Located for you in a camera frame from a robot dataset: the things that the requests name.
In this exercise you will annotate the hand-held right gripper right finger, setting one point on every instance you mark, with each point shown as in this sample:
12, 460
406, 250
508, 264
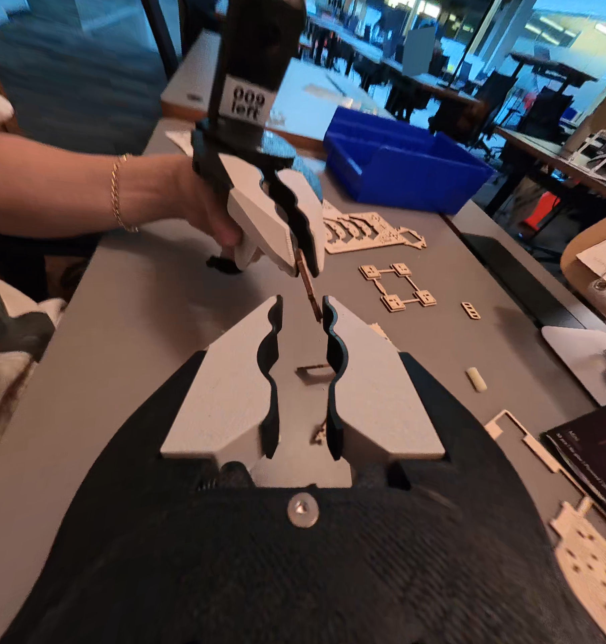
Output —
383, 402

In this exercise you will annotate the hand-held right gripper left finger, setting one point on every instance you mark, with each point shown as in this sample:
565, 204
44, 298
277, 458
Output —
222, 402

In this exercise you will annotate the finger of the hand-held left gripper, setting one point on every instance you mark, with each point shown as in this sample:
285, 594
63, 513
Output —
252, 216
310, 216

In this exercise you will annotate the wooden lattice leg piece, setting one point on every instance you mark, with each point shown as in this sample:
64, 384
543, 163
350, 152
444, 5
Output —
309, 289

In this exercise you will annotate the wooden tower base assembly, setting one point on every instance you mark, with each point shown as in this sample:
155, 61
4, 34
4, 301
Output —
313, 367

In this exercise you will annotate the person's left forearm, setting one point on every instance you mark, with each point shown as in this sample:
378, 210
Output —
56, 186

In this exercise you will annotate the grey desk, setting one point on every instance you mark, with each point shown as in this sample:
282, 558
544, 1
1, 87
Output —
132, 327

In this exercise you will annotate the person's left hand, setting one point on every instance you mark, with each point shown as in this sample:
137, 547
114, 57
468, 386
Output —
202, 201

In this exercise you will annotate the wooden puzzle parts sheet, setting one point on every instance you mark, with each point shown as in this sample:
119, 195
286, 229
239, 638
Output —
388, 236

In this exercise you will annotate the blue plastic bin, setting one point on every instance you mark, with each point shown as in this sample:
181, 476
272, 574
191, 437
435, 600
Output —
408, 171

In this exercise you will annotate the small slotted wooden piece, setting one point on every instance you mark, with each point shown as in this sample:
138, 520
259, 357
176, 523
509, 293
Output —
471, 311

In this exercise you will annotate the black flat panel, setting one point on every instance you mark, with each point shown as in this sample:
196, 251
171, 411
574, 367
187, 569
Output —
524, 276

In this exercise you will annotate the white holder stand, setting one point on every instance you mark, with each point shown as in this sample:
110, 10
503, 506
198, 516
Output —
574, 357

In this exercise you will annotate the black office chair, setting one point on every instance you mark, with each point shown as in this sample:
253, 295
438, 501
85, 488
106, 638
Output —
489, 100
549, 115

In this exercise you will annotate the person's printed shirt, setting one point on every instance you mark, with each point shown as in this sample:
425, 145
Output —
11, 352

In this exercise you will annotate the Paris Tower booklet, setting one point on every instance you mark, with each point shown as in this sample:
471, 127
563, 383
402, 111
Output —
594, 453

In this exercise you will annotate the orange object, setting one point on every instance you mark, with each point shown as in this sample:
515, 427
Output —
542, 211

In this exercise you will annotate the tan board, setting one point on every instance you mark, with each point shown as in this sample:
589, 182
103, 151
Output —
577, 251

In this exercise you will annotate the wooden four-pad square frame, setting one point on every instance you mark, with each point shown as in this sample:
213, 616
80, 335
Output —
394, 301

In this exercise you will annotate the emptied wooden sheet frame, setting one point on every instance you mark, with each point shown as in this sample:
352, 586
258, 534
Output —
599, 593

